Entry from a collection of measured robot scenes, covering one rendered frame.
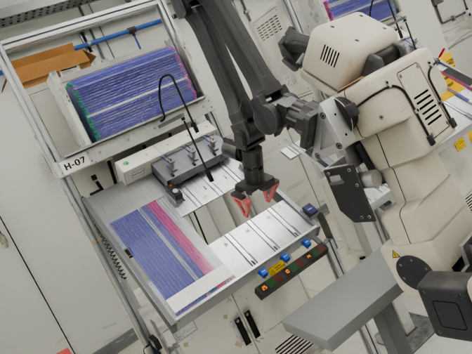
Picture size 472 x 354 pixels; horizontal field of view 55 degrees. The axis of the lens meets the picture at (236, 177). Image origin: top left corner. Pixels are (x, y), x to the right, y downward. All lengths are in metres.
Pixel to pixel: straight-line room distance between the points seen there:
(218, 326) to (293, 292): 0.40
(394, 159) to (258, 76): 0.38
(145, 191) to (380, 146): 1.13
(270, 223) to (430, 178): 0.82
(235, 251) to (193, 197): 0.33
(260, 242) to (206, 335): 0.48
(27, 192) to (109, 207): 1.54
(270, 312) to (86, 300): 1.74
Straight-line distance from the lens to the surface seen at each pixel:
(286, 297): 2.18
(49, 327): 3.55
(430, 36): 4.90
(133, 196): 1.98
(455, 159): 2.99
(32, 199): 3.44
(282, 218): 1.87
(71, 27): 2.14
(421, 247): 1.21
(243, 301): 2.07
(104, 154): 2.00
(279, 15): 2.77
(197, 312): 1.65
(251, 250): 1.76
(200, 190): 1.96
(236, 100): 1.20
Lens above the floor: 1.30
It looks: 9 degrees down
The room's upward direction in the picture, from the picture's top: 24 degrees counter-clockwise
